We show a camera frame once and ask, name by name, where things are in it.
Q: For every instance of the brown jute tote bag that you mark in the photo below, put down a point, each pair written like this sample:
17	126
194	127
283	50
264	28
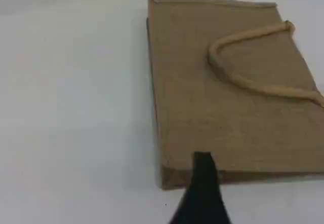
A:
202	82

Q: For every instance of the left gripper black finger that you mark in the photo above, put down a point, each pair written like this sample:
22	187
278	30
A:
202	196

